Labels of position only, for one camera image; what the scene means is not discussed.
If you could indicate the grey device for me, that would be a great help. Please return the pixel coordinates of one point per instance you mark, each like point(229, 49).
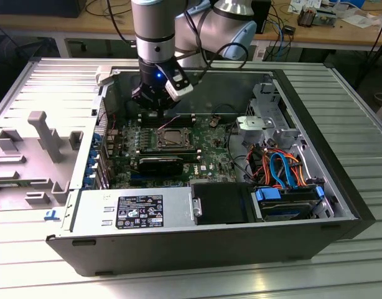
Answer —
point(326, 17)

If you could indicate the grey parts rack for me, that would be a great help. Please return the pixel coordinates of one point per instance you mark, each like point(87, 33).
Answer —
point(23, 149)

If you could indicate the small black box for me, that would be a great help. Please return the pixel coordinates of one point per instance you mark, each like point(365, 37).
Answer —
point(289, 30)

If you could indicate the blue slot clip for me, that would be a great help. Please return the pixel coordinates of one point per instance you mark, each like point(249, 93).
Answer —
point(91, 162)
point(89, 180)
point(96, 139)

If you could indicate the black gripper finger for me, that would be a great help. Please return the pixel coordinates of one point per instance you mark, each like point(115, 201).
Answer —
point(170, 103)
point(138, 95)

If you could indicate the wooden bench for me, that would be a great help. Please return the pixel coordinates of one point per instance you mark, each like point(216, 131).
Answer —
point(38, 26)

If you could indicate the silver drive cage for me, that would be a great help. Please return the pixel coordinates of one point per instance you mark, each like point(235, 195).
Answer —
point(272, 102)

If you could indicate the silver port block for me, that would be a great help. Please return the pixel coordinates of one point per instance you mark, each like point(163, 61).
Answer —
point(112, 133)
point(110, 148)

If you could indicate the silver hinge bracket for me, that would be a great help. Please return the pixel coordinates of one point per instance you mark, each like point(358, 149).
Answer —
point(197, 208)

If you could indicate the black RAM slot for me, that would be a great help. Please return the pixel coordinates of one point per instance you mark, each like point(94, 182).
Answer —
point(186, 124)
point(186, 121)
point(184, 152)
point(178, 149)
point(191, 157)
point(186, 118)
point(188, 154)
point(186, 115)

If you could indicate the green motherboard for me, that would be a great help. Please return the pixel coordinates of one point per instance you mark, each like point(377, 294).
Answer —
point(216, 146)

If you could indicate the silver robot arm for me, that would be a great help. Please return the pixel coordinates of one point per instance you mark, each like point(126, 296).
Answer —
point(153, 28)

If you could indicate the metal locking lever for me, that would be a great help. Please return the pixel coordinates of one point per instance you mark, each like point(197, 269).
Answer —
point(170, 122)
point(174, 147)

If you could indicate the silver power supply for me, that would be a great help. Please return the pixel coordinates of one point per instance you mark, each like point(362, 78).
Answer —
point(91, 208)

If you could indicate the hard disk in blue carrier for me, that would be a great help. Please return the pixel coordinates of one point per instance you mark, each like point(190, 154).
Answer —
point(267, 196)

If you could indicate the CPU socket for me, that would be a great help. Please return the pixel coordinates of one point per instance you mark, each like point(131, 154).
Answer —
point(156, 144)

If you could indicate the black graphics card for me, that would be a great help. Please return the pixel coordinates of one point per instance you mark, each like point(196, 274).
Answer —
point(160, 166)

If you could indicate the silver round-embossed bracket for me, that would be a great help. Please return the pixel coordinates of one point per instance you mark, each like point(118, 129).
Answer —
point(254, 124)

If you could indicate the black monitor box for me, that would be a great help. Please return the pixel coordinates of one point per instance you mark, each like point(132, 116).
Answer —
point(38, 7)

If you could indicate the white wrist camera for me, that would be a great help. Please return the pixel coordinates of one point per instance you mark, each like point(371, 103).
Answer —
point(180, 90)

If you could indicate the black PC case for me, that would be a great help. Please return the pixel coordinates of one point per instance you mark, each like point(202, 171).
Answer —
point(191, 249)

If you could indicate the white QR label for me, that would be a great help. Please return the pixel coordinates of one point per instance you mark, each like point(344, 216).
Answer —
point(260, 53)

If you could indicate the white papers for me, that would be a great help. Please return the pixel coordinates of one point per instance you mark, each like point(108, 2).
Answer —
point(359, 20)

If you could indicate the blue expansion slot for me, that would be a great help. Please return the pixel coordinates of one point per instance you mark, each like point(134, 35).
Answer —
point(144, 180)

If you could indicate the black upright box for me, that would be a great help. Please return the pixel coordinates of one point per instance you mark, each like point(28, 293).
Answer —
point(265, 15)

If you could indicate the copper coil heatsink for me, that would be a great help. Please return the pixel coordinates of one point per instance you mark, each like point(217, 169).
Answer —
point(306, 17)

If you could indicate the white cartons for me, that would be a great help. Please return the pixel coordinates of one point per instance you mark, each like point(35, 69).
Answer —
point(303, 4)

